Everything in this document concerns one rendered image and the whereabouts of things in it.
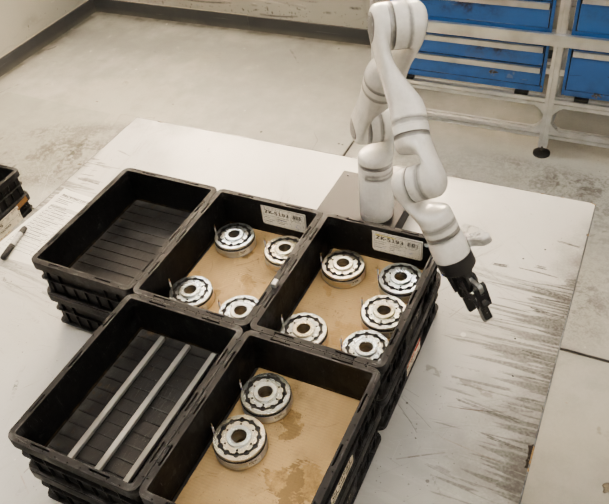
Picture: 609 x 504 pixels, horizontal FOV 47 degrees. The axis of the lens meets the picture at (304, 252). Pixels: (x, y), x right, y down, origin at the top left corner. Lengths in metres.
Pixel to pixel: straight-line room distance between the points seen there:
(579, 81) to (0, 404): 2.61
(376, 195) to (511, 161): 1.69
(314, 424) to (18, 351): 0.84
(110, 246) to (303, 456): 0.82
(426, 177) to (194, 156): 1.22
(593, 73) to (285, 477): 2.42
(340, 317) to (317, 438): 0.31
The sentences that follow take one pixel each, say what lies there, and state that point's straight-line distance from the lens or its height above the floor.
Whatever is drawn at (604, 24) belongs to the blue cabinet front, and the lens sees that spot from 3.23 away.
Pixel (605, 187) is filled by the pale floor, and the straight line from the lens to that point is 3.40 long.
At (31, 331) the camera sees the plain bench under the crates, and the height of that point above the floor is 0.70.
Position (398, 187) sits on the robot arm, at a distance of 1.33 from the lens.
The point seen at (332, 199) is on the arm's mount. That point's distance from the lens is 2.02.
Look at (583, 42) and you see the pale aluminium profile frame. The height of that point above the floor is 0.60.
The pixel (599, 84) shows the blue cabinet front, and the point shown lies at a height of 0.40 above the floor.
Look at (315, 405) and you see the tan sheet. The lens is 1.44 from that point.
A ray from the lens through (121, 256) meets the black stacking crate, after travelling 1.86.
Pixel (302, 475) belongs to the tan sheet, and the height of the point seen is 0.83.
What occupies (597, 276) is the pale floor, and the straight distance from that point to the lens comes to 2.95.
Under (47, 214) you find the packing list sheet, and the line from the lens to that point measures 2.32.
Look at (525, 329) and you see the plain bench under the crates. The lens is 1.76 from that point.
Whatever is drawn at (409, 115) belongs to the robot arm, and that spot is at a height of 1.30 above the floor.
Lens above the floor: 2.00
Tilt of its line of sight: 42 degrees down
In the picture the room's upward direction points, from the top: 7 degrees counter-clockwise
